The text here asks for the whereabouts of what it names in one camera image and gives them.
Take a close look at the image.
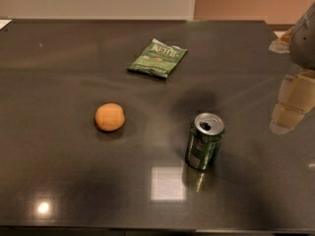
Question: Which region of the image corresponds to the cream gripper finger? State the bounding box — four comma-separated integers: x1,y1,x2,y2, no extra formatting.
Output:
269,28,292,54
270,70,315,135

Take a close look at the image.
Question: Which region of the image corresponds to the orange fruit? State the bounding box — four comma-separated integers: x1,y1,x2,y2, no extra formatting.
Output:
94,103,125,132

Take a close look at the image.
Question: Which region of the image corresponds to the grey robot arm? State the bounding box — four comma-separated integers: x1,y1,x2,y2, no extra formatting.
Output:
269,3,315,135

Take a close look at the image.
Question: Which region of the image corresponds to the green soda can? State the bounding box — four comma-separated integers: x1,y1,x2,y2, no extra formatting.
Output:
185,112,224,170

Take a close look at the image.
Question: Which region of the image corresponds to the green chip bag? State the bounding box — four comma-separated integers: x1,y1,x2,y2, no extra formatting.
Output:
128,38,187,79

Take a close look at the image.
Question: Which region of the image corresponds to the white paper sheet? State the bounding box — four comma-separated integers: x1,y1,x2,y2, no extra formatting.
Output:
0,20,12,30

